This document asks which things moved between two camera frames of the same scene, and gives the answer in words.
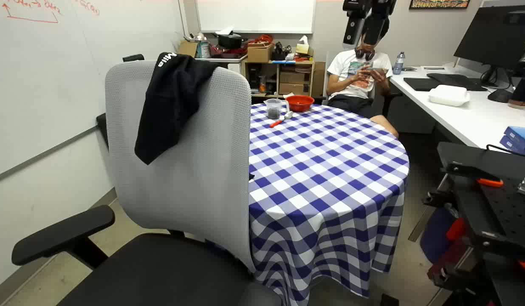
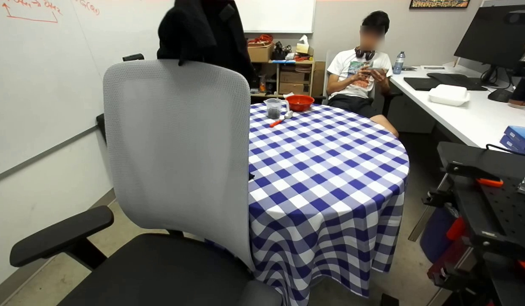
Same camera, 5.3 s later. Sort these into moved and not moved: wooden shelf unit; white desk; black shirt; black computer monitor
Moved: black shirt
Not moved: white desk; wooden shelf unit; black computer monitor
